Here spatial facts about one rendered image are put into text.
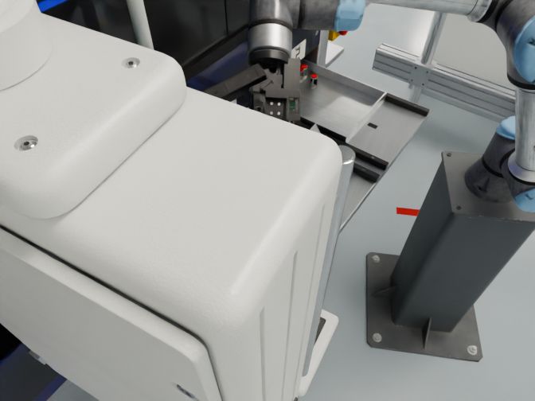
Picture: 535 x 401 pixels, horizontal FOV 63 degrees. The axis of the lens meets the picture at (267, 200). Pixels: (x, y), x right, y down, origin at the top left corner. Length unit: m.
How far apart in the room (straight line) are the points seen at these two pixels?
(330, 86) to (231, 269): 1.30
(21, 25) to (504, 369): 1.98
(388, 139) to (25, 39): 1.13
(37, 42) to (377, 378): 1.73
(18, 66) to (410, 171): 2.33
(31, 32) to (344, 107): 1.18
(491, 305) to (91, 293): 2.01
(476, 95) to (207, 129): 2.05
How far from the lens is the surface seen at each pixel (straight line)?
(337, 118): 1.38
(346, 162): 0.40
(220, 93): 0.72
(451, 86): 2.32
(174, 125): 0.32
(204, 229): 0.26
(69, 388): 1.35
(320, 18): 0.79
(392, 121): 1.41
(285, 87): 0.74
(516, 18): 0.95
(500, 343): 2.11
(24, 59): 0.33
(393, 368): 1.91
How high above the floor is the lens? 1.76
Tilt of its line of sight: 51 degrees down
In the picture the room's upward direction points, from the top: straight up
